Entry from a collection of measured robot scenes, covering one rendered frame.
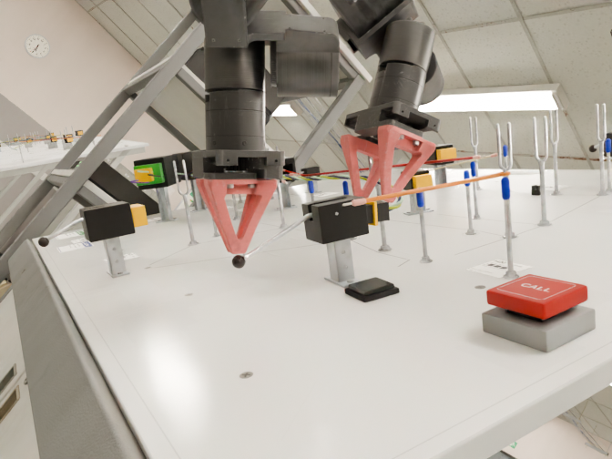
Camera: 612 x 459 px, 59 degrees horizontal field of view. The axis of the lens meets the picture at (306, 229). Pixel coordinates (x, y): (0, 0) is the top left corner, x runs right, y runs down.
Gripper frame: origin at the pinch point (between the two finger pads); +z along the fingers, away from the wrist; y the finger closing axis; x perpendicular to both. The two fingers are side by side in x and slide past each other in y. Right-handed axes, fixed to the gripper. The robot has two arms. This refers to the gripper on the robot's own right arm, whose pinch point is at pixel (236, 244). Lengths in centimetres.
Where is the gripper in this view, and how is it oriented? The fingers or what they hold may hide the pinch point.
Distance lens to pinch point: 53.5
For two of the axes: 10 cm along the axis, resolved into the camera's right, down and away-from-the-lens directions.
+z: -0.1, 9.9, 1.2
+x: -9.1, 0.4, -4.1
